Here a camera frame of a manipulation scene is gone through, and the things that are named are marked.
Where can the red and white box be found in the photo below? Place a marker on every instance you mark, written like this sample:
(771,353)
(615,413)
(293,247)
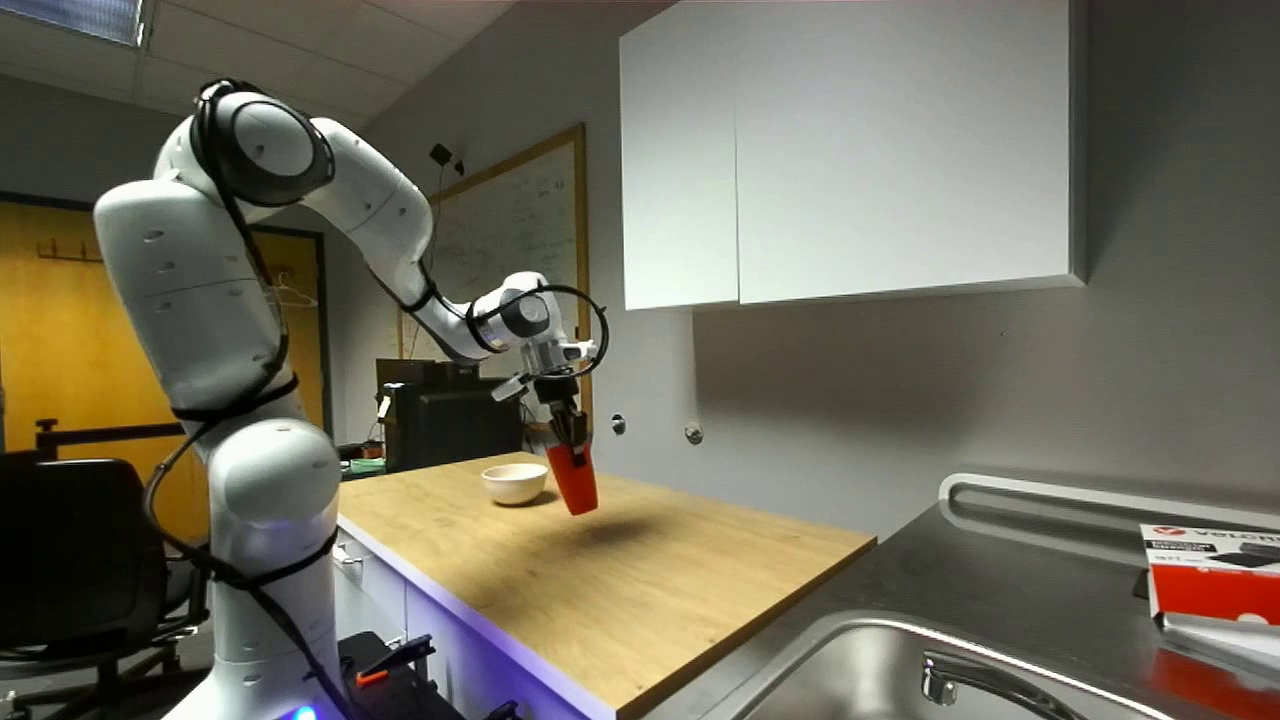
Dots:
(1212,587)

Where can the chrome sink faucet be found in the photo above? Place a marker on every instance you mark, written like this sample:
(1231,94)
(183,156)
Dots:
(954,679)

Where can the white wall cabinet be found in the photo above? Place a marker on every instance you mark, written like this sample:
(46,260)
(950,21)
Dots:
(854,144)

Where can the ceiling light panel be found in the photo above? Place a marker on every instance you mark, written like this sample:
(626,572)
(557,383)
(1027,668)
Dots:
(83,17)

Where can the black horizontal bar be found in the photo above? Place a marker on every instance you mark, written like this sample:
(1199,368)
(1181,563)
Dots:
(105,434)

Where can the stainless steel sink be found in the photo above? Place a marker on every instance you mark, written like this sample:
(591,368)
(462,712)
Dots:
(865,672)

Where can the steel backsplash rail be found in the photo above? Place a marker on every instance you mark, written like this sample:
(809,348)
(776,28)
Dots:
(1104,502)

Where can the black box appliance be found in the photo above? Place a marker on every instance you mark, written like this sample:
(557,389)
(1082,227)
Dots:
(441,417)

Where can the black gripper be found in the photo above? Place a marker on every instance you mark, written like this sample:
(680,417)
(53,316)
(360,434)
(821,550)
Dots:
(552,394)

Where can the black office chair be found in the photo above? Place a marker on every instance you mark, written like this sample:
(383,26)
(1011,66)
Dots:
(72,563)

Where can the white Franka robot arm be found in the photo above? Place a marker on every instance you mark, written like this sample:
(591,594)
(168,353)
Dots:
(200,294)

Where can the orange wooden door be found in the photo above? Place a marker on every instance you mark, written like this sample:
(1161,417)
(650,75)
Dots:
(64,332)

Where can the wood framed whiteboard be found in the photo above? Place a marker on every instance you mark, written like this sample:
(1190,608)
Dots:
(512,220)

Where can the dark round wall socket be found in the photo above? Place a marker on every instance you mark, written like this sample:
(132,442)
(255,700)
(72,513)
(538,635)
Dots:
(619,427)

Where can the small white bowl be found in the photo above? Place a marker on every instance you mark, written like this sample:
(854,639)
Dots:
(512,480)

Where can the black clamp device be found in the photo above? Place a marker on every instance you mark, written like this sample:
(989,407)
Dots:
(394,672)

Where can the white base cabinet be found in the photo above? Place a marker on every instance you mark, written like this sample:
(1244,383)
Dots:
(441,635)

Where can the orange plastic cup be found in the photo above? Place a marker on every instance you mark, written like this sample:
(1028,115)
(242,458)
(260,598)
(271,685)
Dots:
(572,480)

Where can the small black wall camera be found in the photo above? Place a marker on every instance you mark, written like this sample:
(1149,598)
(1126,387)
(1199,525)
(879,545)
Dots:
(441,154)

